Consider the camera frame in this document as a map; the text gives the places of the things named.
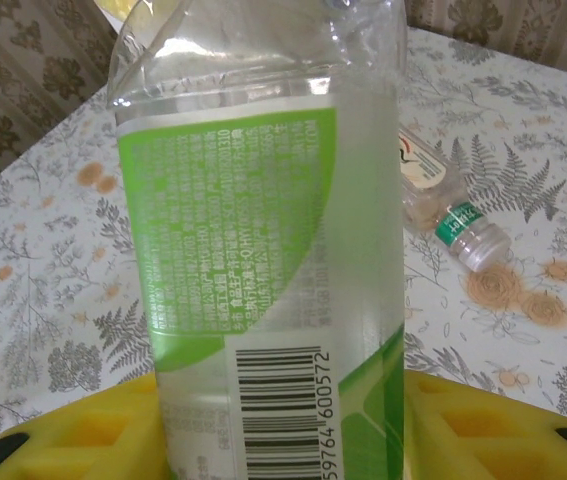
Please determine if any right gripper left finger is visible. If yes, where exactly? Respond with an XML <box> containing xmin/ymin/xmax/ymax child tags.
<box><xmin>0</xmin><ymin>377</ymin><xmax>172</xmax><ymax>480</ymax></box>

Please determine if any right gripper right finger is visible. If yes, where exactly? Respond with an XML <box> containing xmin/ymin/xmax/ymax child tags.
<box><xmin>403</xmin><ymin>369</ymin><xmax>567</xmax><ymax>480</ymax></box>

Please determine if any cloudy bottle green label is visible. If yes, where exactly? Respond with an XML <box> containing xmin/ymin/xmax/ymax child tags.
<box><xmin>105</xmin><ymin>0</ymin><xmax>409</xmax><ymax>480</ymax></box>

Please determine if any yellow plastic bin liner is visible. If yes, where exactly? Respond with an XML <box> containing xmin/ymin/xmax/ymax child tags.
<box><xmin>93</xmin><ymin>0</ymin><xmax>152</xmax><ymax>24</ymax></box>

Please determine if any floral tablecloth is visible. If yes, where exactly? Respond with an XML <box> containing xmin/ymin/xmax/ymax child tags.
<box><xmin>0</xmin><ymin>24</ymin><xmax>567</xmax><ymax>480</ymax></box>

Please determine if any clear bottle beige label green band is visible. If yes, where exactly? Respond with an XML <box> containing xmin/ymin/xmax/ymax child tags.
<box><xmin>397</xmin><ymin>127</ymin><xmax>514</xmax><ymax>274</ymax></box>

